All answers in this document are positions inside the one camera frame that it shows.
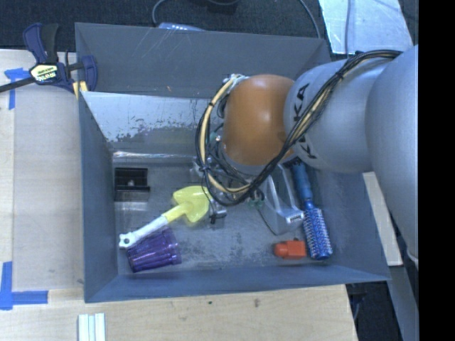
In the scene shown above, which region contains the black ribbed block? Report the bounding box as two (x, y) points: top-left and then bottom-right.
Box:
(114, 167), (151, 202)

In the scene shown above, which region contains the orange plastic block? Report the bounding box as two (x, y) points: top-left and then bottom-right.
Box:
(273, 239), (308, 261)

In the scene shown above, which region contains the blue round hairbrush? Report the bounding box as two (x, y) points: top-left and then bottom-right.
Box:
(289, 159), (334, 261)

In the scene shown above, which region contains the clear purple plastic cup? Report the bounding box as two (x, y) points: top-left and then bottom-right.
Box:
(126, 227), (183, 274)

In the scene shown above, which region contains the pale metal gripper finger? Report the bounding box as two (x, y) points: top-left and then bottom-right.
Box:
(208, 204), (228, 225)

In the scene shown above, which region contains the silver grey stapler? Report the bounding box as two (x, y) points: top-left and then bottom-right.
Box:
(258, 165), (306, 237)

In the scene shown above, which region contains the yellow toy shovel white handle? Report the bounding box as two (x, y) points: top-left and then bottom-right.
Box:
(118, 185), (215, 250)

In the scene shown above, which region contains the grey metal bin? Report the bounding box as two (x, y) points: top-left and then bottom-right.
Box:
(74, 21), (392, 304)

